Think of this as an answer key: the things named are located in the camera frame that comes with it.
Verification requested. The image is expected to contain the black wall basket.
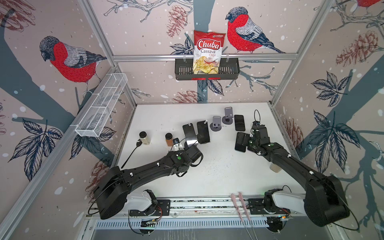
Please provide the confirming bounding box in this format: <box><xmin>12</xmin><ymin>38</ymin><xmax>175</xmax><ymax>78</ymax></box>
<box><xmin>175</xmin><ymin>57</ymin><xmax>240</xmax><ymax>81</ymax></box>

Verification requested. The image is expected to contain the Chuba cassava chips bag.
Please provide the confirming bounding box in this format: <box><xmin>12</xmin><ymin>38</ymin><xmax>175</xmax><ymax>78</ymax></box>
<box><xmin>193</xmin><ymin>31</ymin><xmax>226</xmax><ymax>74</ymax></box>

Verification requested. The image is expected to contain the pink chopstick right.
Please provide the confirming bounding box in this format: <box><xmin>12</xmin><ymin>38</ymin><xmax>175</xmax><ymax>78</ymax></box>
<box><xmin>239</xmin><ymin>192</ymin><xmax>258</xmax><ymax>240</ymax></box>

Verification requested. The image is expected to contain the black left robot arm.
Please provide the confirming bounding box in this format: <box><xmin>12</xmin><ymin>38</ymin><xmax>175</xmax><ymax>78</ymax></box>
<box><xmin>93</xmin><ymin>145</ymin><xmax>204</xmax><ymax>220</ymax></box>

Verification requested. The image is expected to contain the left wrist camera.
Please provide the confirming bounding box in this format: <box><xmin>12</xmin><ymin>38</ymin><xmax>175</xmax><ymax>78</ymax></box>
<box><xmin>172</xmin><ymin>138</ymin><xmax>184</xmax><ymax>151</ymax></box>

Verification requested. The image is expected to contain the white wire mesh shelf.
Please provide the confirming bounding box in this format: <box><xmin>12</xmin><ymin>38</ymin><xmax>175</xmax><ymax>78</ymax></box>
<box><xmin>75</xmin><ymin>73</ymin><xmax>128</xmax><ymax>138</ymax></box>

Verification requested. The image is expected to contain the black-lid brown spice jar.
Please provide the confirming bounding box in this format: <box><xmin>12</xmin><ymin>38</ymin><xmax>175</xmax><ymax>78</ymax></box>
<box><xmin>165</xmin><ymin>133</ymin><xmax>173</xmax><ymax>147</ymax></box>

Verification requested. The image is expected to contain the black smartphone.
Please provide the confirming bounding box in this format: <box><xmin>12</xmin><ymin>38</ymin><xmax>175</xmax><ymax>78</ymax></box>
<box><xmin>234</xmin><ymin>115</ymin><xmax>246</xmax><ymax>132</ymax></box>
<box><xmin>235</xmin><ymin>132</ymin><xmax>250</xmax><ymax>153</ymax></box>

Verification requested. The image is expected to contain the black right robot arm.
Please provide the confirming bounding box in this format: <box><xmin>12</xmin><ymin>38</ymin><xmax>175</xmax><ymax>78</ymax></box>
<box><xmin>246</xmin><ymin>121</ymin><xmax>351</xmax><ymax>227</ymax></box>

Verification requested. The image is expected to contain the black phone rear stand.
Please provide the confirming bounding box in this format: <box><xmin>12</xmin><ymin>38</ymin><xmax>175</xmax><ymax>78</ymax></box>
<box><xmin>197</xmin><ymin>120</ymin><xmax>210</xmax><ymax>144</ymax></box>

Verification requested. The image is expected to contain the black phone far left stand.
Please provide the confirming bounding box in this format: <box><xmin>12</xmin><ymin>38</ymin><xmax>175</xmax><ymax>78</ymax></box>
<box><xmin>183</xmin><ymin>123</ymin><xmax>198</xmax><ymax>148</ymax></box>

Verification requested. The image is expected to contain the black phone stand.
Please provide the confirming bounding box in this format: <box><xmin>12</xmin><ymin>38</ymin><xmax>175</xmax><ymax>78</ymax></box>
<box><xmin>197</xmin><ymin>120</ymin><xmax>210</xmax><ymax>144</ymax></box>
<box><xmin>183</xmin><ymin>123</ymin><xmax>198</xmax><ymax>148</ymax></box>

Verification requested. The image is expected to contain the black-lid pale spice jar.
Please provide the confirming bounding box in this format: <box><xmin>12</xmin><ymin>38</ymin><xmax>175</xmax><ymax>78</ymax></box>
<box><xmin>139</xmin><ymin>131</ymin><xmax>151</xmax><ymax>145</ymax></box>

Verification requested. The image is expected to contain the base rail plate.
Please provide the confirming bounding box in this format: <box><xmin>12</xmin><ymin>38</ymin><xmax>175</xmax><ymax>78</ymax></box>
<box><xmin>86</xmin><ymin>196</ymin><xmax>308</xmax><ymax>234</ymax></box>

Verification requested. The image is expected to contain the amber jar right side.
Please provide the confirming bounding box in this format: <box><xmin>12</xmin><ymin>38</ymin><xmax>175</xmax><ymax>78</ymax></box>
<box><xmin>270</xmin><ymin>164</ymin><xmax>282</xmax><ymax>173</ymax></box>

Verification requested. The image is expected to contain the black spoon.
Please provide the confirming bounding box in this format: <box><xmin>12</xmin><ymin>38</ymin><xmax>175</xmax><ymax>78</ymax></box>
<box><xmin>122</xmin><ymin>139</ymin><xmax>143</xmax><ymax>169</ymax></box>

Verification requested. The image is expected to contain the grey phone stand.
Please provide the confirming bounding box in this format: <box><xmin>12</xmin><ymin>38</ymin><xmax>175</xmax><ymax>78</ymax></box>
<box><xmin>222</xmin><ymin>107</ymin><xmax>234</xmax><ymax>125</ymax></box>
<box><xmin>210</xmin><ymin>116</ymin><xmax>222</xmax><ymax>132</ymax></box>

